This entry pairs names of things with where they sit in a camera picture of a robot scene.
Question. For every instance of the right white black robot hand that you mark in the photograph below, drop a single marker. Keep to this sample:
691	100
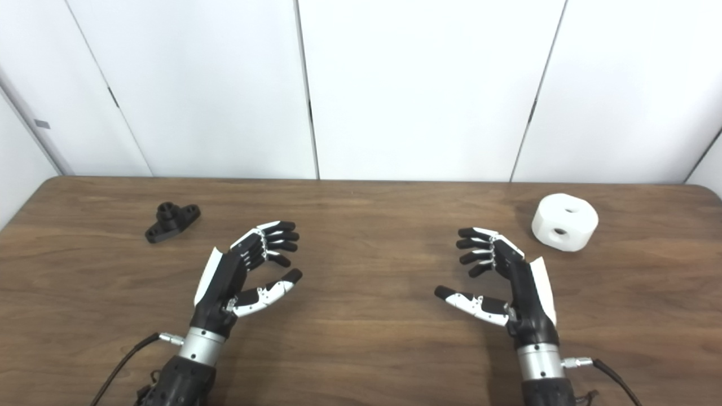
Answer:
524	287

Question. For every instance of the black flanged holder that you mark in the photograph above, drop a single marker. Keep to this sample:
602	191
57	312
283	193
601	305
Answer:
169	221

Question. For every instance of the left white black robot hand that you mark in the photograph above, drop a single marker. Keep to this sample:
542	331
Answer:
223	282

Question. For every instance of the round white piece with holes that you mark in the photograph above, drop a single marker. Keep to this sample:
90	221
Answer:
564	217

